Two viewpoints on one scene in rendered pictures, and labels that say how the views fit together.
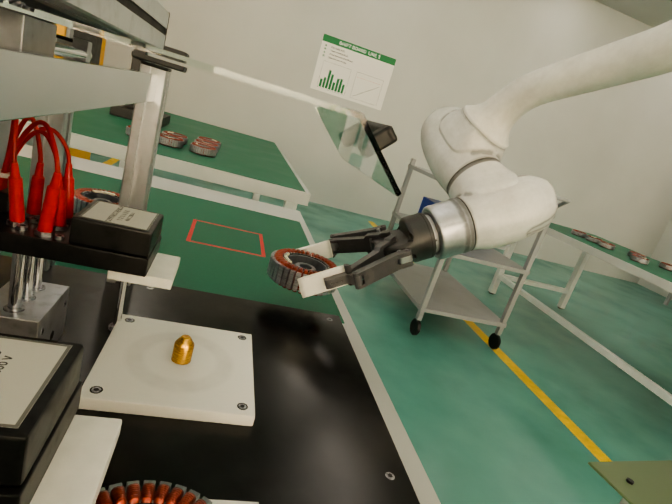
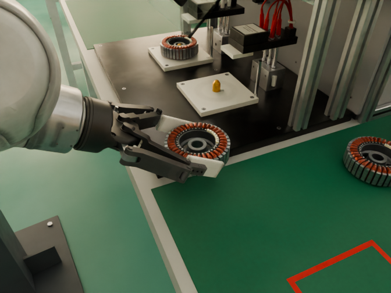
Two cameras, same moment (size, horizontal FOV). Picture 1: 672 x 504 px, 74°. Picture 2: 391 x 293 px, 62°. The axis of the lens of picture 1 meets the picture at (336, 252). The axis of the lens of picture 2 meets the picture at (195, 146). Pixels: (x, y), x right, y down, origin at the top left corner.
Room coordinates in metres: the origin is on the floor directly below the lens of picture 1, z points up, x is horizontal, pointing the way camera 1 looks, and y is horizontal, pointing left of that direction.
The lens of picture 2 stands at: (1.09, -0.02, 1.18)
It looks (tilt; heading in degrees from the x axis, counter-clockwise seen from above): 39 degrees down; 173
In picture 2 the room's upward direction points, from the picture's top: straight up
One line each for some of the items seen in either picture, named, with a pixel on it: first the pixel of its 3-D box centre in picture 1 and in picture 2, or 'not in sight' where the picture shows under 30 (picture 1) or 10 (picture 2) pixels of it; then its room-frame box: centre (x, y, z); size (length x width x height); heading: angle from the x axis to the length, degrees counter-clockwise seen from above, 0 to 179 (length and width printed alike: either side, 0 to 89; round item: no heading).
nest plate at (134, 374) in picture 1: (180, 364); (216, 92); (0.40, 0.12, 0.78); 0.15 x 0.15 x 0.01; 17
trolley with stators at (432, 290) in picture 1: (453, 244); not in sight; (2.96, -0.74, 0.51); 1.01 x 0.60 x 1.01; 17
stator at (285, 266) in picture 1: (304, 271); (196, 147); (0.66, 0.04, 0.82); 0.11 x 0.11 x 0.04
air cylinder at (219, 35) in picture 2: not in sight; (223, 40); (0.13, 0.19, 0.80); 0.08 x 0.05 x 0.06; 17
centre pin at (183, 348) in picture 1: (183, 348); (216, 85); (0.40, 0.12, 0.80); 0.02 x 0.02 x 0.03
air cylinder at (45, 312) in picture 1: (23, 322); (267, 73); (0.36, 0.26, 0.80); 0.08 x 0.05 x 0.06; 17
